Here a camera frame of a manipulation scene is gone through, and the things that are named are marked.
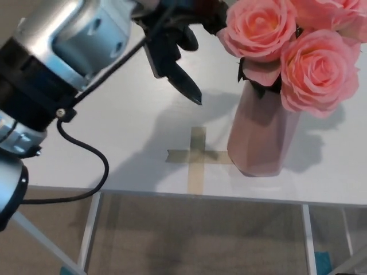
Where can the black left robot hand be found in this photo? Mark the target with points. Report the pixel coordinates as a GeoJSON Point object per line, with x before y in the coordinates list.
{"type": "Point", "coordinates": [166, 48]}

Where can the light blue stand leg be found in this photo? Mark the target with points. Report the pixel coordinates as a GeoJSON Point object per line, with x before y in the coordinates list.
{"type": "Point", "coordinates": [46, 243]}

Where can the pink artificial rose bouquet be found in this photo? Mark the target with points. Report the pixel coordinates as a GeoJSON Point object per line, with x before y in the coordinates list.
{"type": "Point", "coordinates": [312, 71]}

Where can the teal floor tape piece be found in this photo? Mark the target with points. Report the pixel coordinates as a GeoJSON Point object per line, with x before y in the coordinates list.
{"type": "Point", "coordinates": [68, 270]}
{"type": "Point", "coordinates": [321, 263]}

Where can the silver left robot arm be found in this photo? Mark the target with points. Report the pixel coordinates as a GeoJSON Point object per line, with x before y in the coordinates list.
{"type": "Point", "coordinates": [57, 43]}

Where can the pink faceted ceramic vase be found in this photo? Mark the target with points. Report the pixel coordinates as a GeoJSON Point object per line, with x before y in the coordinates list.
{"type": "Point", "coordinates": [258, 137]}

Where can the white metal table leg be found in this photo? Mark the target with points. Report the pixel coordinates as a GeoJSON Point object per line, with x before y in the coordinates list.
{"type": "Point", "coordinates": [309, 243]}
{"type": "Point", "coordinates": [348, 243]}
{"type": "Point", "coordinates": [89, 229]}

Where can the short beige tape strip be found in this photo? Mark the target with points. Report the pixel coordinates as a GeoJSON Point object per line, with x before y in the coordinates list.
{"type": "Point", "coordinates": [177, 156]}

